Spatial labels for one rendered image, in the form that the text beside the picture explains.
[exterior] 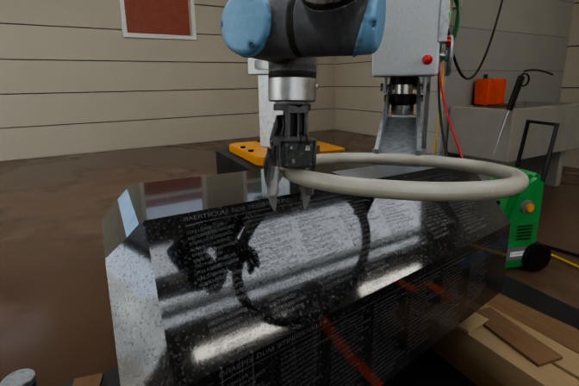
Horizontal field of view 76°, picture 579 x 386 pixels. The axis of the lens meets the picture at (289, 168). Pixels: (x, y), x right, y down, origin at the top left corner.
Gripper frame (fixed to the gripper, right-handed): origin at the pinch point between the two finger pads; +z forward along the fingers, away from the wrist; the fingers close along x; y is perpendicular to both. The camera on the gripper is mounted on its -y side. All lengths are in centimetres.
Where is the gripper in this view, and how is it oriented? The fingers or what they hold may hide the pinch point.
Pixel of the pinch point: (289, 202)
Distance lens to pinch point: 76.4
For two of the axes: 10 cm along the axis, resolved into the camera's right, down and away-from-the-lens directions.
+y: 2.1, 1.6, -9.6
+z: -0.1, 9.9, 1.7
